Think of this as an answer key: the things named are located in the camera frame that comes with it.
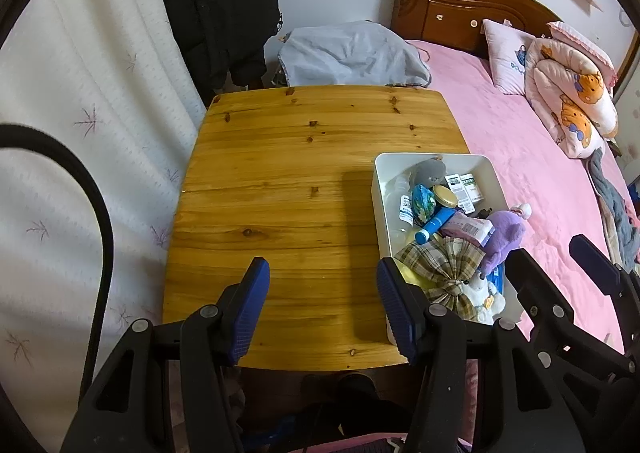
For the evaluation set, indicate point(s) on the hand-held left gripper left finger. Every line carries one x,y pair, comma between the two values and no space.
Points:
250,303

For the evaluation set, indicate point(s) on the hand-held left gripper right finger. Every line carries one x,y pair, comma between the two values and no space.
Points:
395,303

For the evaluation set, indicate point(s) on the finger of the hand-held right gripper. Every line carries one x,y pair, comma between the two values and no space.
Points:
595,268
535,293

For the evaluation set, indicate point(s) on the pink small packet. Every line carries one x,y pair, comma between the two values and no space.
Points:
467,228

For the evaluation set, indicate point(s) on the white medicine box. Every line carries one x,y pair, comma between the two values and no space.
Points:
452,183

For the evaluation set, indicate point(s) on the white plastic bin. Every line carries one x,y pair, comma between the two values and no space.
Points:
385,168

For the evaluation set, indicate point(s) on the blue plastic packet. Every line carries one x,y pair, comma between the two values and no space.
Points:
498,280

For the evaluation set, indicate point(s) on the white fluffy plush toy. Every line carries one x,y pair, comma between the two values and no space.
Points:
480,295

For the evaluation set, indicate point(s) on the plaid fabric bow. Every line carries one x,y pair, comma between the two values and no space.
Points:
440,268

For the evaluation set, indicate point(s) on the grey blue knit cloth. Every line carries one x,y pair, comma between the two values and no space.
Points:
617,213

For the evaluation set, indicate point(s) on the purple plush toy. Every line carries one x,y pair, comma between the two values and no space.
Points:
502,233

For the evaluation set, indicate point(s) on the blue tube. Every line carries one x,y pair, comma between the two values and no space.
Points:
435,225

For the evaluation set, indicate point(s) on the white medicine bottle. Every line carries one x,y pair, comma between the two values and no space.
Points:
406,210

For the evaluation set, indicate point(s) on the black power adapter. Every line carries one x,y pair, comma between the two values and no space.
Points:
486,213

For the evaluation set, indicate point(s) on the gold round compact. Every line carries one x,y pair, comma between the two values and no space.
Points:
445,195

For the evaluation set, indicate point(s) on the white green box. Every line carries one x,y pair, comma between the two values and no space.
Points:
472,188

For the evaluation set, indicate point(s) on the grey plush ball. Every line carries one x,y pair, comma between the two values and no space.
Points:
427,172

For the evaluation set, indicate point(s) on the pink bed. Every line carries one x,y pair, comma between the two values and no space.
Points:
500,133

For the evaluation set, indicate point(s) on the pink bear print quilt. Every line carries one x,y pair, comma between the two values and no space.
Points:
570,98

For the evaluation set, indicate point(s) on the frilled pink pillow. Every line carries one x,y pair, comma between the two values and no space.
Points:
585,45

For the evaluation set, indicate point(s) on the grey white cloth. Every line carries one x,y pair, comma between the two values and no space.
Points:
350,53

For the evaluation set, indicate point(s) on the white curtain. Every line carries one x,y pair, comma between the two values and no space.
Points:
75,83

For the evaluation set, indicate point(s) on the black jacket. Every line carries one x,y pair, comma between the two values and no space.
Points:
215,8

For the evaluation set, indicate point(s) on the brown wooden headboard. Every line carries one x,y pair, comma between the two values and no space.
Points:
450,8

